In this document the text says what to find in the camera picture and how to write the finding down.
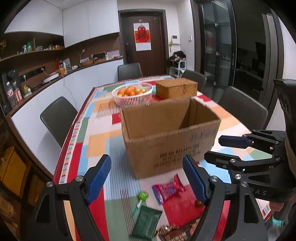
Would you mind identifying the dark cracker packet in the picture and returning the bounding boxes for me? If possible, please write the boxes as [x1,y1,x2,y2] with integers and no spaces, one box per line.
[154,218,200,241]

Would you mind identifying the green lollipop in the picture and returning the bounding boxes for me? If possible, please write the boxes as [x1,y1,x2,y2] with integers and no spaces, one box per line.
[131,191,149,217]

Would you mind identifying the dark green snack packet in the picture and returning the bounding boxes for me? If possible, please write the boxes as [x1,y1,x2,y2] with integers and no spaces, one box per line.
[129,206,163,240]

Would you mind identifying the right hand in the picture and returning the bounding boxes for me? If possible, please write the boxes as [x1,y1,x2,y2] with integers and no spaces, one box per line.
[269,201,284,212]

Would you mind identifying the dark chair right near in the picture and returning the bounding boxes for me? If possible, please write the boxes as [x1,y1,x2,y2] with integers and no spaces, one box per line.
[218,86,268,131]

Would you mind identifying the dark chair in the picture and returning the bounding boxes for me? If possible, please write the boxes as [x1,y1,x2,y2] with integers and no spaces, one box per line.
[218,86,268,131]
[182,70,206,93]
[40,96,78,147]

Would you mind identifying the pink candy bag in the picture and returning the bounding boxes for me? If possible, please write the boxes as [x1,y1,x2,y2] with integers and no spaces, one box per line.
[152,174,185,205]

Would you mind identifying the brown cardboard box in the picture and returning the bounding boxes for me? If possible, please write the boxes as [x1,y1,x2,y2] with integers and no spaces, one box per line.
[120,97,221,179]

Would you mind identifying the dark chair right far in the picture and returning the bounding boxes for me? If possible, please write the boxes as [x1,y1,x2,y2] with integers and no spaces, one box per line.
[182,70,206,93]

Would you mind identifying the woven wicker box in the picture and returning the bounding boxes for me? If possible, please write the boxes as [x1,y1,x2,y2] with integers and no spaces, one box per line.
[156,78,198,99]

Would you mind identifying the dark chair left side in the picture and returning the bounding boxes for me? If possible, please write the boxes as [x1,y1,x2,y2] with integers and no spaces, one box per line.
[40,96,78,147]

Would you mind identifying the white shoe rack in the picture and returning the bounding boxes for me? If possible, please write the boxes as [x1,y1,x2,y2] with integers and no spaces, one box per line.
[169,60,186,78]

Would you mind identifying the white fruit basket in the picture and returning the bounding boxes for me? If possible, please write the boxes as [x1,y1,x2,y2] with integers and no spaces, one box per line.
[111,82,153,108]

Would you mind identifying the oranges in basket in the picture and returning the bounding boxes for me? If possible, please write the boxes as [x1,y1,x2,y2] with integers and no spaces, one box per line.
[117,86,147,97]

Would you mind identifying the dark wooden door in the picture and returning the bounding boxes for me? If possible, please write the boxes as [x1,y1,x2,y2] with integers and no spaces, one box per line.
[118,9,169,76]

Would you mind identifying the water bottle red label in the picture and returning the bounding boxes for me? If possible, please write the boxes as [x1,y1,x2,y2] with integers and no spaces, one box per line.
[6,82,18,108]

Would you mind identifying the dark chair far end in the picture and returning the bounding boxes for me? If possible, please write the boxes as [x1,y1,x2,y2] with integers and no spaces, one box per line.
[117,63,143,81]

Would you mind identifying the red fu door poster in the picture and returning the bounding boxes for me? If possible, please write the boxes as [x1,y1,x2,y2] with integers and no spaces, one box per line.
[133,22,152,52]

